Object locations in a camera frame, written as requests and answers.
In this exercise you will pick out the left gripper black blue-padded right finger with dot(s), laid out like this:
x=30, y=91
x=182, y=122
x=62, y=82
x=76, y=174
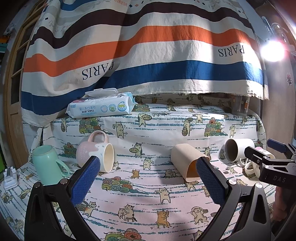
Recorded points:
x=253, y=223

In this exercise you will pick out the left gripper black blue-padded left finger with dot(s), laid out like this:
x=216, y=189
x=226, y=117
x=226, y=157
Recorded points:
x=41, y=222

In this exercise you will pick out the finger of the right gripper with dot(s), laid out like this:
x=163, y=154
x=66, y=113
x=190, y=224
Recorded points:
x=286, y=149
x=259, y=158

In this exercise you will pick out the beige square plastic cup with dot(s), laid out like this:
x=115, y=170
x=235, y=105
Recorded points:
x=184, y=158

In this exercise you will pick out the clear glass cup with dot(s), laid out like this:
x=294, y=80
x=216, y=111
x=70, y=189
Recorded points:
x=240, y=105

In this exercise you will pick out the white mug pink base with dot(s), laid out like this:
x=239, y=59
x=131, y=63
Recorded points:
x=251, y=168

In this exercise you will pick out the white mug dark inside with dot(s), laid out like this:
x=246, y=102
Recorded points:
x=234, y=150

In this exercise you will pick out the white charger plug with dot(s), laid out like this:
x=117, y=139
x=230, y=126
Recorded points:
x=10, y=178

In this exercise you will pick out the mint green plastic mug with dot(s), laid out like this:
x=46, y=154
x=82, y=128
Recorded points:
x=50, y=169

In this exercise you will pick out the pink and white mug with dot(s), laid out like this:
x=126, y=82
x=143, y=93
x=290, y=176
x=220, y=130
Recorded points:
x=104, y=151

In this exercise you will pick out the bright lamp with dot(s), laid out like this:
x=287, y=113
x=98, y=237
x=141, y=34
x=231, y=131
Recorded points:
x=273, y=51

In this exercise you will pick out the cat pattern bed sheet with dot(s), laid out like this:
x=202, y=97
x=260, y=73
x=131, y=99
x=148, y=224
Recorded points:
x=144, y=197

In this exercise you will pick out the baby wipes pack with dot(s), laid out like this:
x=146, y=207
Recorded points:
x=102, y=102

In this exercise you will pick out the striped Paris cloth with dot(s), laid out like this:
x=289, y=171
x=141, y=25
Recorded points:
x=142, y=47

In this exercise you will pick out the wooden door frame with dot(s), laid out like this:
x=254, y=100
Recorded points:
x=20, y=31

